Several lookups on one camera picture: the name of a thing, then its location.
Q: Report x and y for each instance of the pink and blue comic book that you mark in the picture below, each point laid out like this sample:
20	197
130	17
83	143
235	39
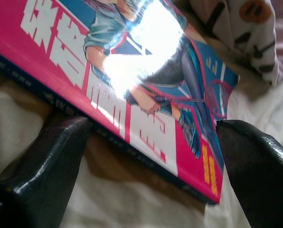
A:
60	59

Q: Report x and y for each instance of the pink cartoon print quilt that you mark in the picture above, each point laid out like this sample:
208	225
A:
238	28

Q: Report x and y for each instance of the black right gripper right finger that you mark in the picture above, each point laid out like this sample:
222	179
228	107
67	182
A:
262	178

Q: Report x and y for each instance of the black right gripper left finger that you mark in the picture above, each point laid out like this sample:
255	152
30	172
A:
37	178

